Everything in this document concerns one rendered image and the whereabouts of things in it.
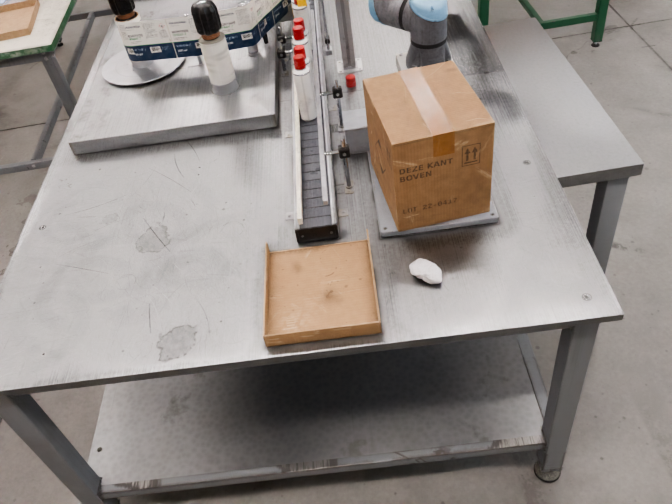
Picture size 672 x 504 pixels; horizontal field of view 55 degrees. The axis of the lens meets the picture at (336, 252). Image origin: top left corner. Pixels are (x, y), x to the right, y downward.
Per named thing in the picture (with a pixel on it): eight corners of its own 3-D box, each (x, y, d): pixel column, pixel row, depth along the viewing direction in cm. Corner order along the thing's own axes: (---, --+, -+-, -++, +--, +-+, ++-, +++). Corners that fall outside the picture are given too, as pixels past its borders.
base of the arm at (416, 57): (400, 55, 219) (399, 28, 212) (444, 47, 220) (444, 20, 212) (412, 79, 209) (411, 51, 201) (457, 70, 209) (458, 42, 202)
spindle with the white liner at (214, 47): (213, 83, 220) (188, -2, 199) (239, 79, 220) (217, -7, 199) (211, 97, 214) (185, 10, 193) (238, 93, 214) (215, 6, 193)
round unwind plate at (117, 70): (111, 51, 248) (110, 48, 247) (189, 39, 246) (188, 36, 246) (95, 92, 226) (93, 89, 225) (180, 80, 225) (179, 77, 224)
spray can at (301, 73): (300, 113, 200) (289, 53, 186) (317, 111, 200) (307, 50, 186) (301, 123, 196) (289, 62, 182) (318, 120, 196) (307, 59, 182)
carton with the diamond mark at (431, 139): (371, 163, 183) (362, 78, 164) (452, 145, 184) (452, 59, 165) (398, 232, 161) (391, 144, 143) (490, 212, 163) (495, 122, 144)
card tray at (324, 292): (268, 253, 165) (265, 242, 162) (369, 240, 164) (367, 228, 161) (266, 347, 144) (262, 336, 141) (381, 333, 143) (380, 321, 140)
